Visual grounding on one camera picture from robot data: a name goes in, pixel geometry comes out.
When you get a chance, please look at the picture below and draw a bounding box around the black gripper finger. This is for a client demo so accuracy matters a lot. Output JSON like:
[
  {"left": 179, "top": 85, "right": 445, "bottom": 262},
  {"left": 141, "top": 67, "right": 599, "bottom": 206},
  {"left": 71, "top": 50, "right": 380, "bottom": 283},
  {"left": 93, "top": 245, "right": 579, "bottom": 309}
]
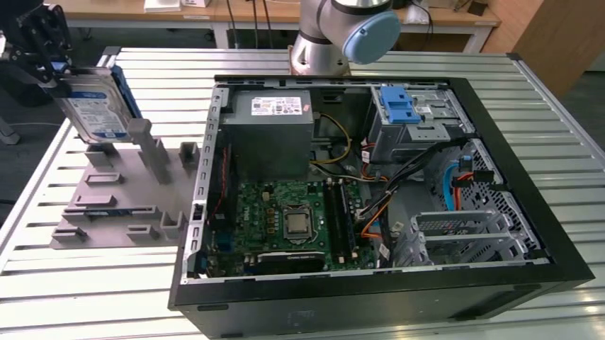
[
  {"left": 0, "top": 48, "right": 56, "bottom": 86},
  {"left": 18, "top": 3, "right": 74, "bottom": 71}
]

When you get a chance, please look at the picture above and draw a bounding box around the hard disk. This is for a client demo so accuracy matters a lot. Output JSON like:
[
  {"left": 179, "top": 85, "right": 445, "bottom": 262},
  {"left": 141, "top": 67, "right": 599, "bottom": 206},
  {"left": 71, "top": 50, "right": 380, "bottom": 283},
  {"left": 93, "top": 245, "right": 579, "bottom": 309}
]
[{"left": 50, "top": 63, "right": 143, "bottom": 145}]

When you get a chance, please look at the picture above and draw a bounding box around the blue data wire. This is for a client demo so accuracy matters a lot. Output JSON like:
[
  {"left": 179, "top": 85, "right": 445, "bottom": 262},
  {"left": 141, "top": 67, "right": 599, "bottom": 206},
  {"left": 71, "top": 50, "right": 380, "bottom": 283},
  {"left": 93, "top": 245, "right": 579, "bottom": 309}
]
[{"left": 442, "top": 154, "right": 474, "bottom": 213}]

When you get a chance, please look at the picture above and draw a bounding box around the orange power wire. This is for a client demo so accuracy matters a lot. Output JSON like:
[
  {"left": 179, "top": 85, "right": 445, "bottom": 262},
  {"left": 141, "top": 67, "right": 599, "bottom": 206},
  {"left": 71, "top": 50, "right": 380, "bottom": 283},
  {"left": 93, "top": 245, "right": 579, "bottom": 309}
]
[{"left": 452, "top": 171, "right": 493, "bottom": 213}]

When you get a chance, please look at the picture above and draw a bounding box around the silver disk bay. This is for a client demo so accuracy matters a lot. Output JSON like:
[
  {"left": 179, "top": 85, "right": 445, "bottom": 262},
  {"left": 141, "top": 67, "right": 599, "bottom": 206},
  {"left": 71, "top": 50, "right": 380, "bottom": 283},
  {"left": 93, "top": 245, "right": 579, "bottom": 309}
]
[{"left": 392, "top": 210, "right": 543, "bottom": 266}]

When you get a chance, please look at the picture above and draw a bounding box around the black equipment box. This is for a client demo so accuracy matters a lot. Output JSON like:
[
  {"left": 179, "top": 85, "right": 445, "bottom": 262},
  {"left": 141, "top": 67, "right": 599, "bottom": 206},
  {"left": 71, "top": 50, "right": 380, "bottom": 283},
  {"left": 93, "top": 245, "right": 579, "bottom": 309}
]
[{"left": 0, "top": 21, "right": 63, "bottom": 107}]

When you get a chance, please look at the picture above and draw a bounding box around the wooden desk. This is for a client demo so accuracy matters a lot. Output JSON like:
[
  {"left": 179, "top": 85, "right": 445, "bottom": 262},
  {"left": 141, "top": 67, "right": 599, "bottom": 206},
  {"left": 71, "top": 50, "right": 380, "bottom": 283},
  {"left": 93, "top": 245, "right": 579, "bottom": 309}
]
[{"left": 0, "top": 0, "right": 503, "bottom": 54}]

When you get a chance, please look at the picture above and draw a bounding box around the grey stand foot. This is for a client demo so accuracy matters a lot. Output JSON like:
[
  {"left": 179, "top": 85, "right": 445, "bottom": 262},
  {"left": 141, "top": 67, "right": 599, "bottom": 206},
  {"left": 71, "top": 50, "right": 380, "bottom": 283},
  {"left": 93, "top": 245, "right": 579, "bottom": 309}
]
[{"left": 0, "top": 116, "right": 22, "bottom": 145}]

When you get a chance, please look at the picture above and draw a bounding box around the white cardboard box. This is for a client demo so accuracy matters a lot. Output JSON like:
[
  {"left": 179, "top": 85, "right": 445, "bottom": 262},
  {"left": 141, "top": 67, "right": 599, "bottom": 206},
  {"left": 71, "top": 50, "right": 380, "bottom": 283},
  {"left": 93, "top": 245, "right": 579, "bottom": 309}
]
[{"left": 145, "top": 0, "right": 183, "bottom": 13}]

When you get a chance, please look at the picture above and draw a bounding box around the grey parts rack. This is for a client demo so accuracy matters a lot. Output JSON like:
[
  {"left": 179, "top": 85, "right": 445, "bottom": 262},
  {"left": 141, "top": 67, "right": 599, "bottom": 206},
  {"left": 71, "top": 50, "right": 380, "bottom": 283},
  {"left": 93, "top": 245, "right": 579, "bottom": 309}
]
[{"left": 50, "top": 118, "right": 202, "bottom": 251}]

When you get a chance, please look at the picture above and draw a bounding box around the grey power supply unit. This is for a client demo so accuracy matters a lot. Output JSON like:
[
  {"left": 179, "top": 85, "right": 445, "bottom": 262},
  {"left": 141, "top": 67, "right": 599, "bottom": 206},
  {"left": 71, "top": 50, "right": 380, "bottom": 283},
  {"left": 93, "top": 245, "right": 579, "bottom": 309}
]
[{"left": 222, "top": 88, "right": 316, "bottom": 183}]

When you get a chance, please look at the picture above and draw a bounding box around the green motherboard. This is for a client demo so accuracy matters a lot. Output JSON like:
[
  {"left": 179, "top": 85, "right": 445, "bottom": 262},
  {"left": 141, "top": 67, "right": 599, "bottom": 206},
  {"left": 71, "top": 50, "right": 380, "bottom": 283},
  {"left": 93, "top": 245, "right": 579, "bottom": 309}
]
[{"left": 207, "top": 178, "right": 380, "bottom": 276}]

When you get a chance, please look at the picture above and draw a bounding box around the CPU socket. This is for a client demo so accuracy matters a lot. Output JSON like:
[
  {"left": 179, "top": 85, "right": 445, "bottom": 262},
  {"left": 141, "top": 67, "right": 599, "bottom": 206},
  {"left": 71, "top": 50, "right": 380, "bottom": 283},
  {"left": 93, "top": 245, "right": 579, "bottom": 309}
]
[{"left": 279, "top": 202, "right": 320, "bottom": 247}]

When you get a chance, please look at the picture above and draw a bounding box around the silver CPU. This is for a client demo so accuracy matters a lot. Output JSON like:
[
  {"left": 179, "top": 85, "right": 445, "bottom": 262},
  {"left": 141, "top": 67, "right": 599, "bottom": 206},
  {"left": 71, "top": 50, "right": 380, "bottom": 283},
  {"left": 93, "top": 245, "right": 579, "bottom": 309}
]
[{"left": 286, "top": 212, "right": 312, "bottom": 234}]

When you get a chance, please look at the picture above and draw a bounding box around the black graphics card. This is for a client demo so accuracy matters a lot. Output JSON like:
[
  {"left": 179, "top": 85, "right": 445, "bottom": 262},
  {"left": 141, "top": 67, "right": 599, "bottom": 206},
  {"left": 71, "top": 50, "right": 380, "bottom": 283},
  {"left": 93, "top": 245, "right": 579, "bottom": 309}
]
[{"left": 243, "top": 249, "right": 328, "bottom": 276}]

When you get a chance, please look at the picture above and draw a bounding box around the black RAM slot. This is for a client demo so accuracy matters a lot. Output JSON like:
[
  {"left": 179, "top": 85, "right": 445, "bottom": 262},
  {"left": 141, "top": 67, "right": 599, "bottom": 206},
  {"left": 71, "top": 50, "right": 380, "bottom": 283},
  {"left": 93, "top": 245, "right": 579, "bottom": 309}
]
[
  {"left": 337, "top": 178, "right": 361, "bottom": 261},
  {"left": 324, "top": 179, "right": 345, "bottom": 265}
]

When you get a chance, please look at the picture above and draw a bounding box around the blue drive latch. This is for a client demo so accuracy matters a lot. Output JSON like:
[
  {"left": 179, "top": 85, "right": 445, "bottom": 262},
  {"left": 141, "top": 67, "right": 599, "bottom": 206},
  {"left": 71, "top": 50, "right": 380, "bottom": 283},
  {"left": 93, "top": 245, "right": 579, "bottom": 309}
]
[{"left": 381, "top": 84, "right": 420, "bottom": 125}]

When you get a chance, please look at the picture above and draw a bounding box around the silver metal drive cage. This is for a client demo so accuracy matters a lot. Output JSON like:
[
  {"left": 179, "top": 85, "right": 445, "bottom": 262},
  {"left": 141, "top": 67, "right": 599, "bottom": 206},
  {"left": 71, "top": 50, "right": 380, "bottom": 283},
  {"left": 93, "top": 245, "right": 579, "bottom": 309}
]
[{"left": 368, "top": 84, "right": 477, "bottom": 164}]

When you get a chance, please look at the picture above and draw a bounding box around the black PC case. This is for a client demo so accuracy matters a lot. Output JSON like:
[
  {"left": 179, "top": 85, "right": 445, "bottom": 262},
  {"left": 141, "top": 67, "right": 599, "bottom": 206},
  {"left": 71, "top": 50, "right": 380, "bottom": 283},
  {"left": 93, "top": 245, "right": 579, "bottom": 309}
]
[{"left": 167, "top": 74, "right": 597, "bottom": 340}]

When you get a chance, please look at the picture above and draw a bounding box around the wooden cabinet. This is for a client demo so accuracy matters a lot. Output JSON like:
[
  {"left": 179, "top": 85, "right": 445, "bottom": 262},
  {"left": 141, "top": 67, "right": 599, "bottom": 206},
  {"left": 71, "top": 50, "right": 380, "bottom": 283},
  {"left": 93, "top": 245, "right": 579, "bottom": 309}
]
[{"left": 481, "top": 0, "right": 605, "bottom": 98}]

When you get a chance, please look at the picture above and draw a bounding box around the thin red wire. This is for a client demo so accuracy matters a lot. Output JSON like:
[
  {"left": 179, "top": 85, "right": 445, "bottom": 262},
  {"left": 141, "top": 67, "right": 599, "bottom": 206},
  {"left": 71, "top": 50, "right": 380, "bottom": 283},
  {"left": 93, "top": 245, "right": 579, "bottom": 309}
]
[{"left": 210, "top": 144, "right": 234, "bottom": 217}]

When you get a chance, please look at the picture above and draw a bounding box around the yellow wire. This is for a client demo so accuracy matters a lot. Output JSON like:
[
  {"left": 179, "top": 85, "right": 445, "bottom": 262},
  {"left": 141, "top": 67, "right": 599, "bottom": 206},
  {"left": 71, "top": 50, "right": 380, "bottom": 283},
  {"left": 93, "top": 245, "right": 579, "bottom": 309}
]
[{"left": 309, "top": 113, "right": 354, "bottom": 166}]

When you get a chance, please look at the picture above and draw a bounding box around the orange wire loop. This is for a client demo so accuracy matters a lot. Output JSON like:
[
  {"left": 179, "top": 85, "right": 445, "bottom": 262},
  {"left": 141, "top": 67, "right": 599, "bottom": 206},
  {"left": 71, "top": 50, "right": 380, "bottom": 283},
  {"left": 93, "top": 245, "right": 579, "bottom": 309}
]
[{"left": 361, "top": 208, "right": 385, "bottom": 245}]

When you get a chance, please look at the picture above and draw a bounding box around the black cable bundle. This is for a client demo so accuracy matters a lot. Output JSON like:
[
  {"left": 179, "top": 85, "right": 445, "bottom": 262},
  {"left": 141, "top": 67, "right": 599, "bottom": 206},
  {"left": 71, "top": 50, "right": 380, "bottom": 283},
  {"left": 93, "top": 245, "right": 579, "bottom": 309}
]
[{"left": 377, "top": 137, "right": 468, "bottom": 213}]

